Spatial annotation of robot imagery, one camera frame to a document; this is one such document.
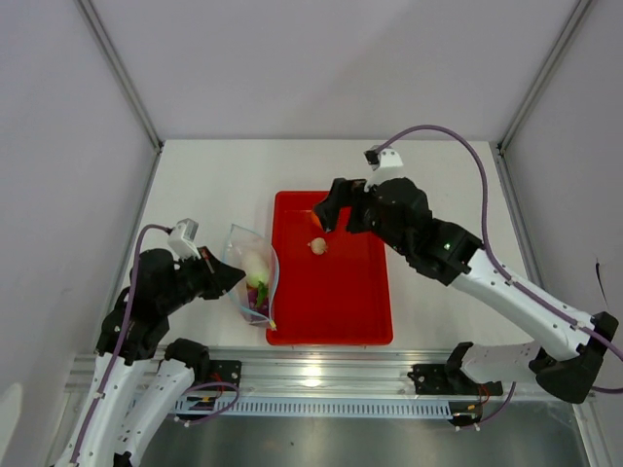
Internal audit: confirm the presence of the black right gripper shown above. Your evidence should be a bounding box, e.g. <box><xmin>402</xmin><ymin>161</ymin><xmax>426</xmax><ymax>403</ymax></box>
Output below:
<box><xmin>311</xmin><ymin>180</ymin><xmax>409</xmax><ymax>258</ymax></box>

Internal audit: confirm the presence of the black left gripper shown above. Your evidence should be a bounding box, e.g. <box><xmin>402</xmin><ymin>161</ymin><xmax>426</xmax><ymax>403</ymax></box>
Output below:
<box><xmin>160</xmin><ymin>244</ymin><xmax>246</xmax><ymax>312</ymax></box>

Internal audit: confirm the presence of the purple onion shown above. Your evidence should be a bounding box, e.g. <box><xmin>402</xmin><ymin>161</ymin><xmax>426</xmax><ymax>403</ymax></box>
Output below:
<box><xmin>247</xmin><ymin>287</ymin><xmax>270</xmax><ymax>314</ymax></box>

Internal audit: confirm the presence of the clear zip top bag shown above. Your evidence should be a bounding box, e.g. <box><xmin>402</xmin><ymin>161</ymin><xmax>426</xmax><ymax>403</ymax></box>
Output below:
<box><xmin>222</xmin><ymin>224</ymin><xmax>279</xmax><ymax>331</ymax></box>

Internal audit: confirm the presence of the orange fruit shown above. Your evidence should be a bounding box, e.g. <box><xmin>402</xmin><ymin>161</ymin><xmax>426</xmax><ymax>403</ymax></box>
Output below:
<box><xmin>310</xmin><ymin>211</ymin><xmax>323</xmax><ymax>230</ymax></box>

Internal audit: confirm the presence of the white radish with green stem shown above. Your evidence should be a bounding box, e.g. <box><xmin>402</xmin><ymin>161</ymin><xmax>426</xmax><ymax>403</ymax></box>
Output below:
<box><xmin>242</xmin><ymin>250</ymin><xmax>270</xmax><ymax>292</ymax></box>

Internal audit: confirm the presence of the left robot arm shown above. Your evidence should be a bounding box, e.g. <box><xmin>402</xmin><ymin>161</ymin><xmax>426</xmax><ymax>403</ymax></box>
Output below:
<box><xmin>56</xmin><ymin>247</ymin><xmax>245</xmax><ymax>466</ymax></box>

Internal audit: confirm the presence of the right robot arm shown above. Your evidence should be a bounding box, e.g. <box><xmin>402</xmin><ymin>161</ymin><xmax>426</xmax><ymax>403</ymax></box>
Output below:
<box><xmin>312</xmin><ymin>178</ymin><xmax>618</xmax><ymax>404</ymax></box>

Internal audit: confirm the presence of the white garlic bulb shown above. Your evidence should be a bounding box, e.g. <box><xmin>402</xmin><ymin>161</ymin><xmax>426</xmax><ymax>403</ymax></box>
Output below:
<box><xmin>309</xmin><ymin>237</ymin><xmax>328</xmax><ymax>256</ymax></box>

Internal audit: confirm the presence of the red plastic tray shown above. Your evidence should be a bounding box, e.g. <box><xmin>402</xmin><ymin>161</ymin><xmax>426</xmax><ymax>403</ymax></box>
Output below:
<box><xmin>266</xmin><ymin>191</ymin><xmax>393</xmax><ymax>346</ymax></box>

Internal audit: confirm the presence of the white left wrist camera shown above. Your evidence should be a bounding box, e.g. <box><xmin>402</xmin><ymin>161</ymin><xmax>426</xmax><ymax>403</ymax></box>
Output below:
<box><xmin>167</xmin><ymin>218</ymin><xmax>201</xmax><ymax>260</ymax></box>

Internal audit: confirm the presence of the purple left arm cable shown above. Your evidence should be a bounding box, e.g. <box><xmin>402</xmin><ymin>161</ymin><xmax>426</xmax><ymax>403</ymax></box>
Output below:
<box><xmin>67</xmin><ymin>223</ymin><xmax>171</xmax><ymax>467</ymax></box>

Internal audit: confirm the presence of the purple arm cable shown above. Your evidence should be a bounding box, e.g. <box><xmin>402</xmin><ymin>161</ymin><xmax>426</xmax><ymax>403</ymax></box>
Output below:
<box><xmin>382</xmin><ymin>125</ymin><xmax>623</xmax><ymax>395</ymax></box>
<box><xmin>67</xmin><ymin>223</ymin><xmax>171</xmax><ymax>467</ymax></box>

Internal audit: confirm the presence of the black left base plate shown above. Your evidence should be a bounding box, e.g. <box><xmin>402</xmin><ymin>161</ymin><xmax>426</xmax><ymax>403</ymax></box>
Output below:
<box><xmin>208</xmin><ymin>360</ymin><xmax>242</xmax><ymax>391</ymax></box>

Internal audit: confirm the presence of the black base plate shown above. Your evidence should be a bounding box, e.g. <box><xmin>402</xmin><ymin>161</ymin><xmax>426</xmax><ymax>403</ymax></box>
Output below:
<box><xmin>208</xmin><ymin>360</ymin><xmax>242</xmax><ymax>391</ymax></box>
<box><xmin>407</xmin><ymin>364</ymin><xmax>503</xmax><ymax>396</ymax></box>

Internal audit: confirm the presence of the aluminium front rail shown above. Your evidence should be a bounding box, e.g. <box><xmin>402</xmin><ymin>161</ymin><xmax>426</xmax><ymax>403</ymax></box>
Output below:
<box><xmin>65</xmin><ymin>345</ymin><xmax>598</xmax><ymax>403</ymax></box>

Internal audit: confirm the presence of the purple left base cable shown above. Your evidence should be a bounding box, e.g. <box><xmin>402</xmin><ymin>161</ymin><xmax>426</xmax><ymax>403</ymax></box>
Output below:
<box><xmin>174</xmin><ymin>381</ymin><xmax>241</xmax><ymax>429</ymax></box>

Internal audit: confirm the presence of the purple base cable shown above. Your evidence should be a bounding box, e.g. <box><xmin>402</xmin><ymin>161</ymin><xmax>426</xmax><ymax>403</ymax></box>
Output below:
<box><xmin>174</xmin><ymin>381</ymin><xmax>241</xmax><ymax>429</ymax></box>
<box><xmin>450</xmin><ymin>378</ymin><xmax>517</xmax><ymax>434</ymax></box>

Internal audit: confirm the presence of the white slotted cable duct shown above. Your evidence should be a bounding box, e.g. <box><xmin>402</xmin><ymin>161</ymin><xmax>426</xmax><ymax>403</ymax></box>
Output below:
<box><xmin>172</xmin><ymin>397</ymin><xmax>454</xmax><ymax>419</ymax></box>

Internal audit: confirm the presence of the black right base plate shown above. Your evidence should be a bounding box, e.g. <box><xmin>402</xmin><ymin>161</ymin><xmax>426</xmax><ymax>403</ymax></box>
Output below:
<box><xmin>407</xmin><ymin>364</ymin><xmax>503</xmax><ymax>396</ymax></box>

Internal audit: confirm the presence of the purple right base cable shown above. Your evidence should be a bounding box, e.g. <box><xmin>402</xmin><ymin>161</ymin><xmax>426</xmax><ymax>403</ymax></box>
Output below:
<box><xmin>450</xmin><ymin>378</ymin><xmax>517</xmax><ymax>434</ymax></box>

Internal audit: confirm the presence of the left aluminium corner post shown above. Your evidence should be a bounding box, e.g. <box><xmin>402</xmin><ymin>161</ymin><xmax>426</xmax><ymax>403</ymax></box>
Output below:
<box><xmin>77</xmin><ymin>0</ymin><xmax>164</xmax><ymax>152</ymax></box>

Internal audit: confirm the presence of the aluminium corner post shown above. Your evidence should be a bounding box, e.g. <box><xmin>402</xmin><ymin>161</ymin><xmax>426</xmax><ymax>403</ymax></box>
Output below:
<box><xmin>496</xmin><ymin>0</ymin><xmax>596</xmax><ymax>156</ymax></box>
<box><xmin>77</xmin><ymin>0</ymin><xmax>164</xmax><ymax>152</ymax></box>

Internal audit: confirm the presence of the right aluminium corner post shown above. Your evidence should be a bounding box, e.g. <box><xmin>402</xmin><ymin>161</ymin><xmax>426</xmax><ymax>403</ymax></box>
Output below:
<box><xmin>496</xmin><ymin>0</ymin><xmax>596</xmax><ymax>156</ymax></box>

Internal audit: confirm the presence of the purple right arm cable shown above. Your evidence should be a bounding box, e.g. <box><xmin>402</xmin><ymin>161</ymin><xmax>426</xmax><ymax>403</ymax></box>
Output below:
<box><xmin>382</xmin><ymin>125</ymin><xmax>623</xmax><ymax>395</ymax></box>

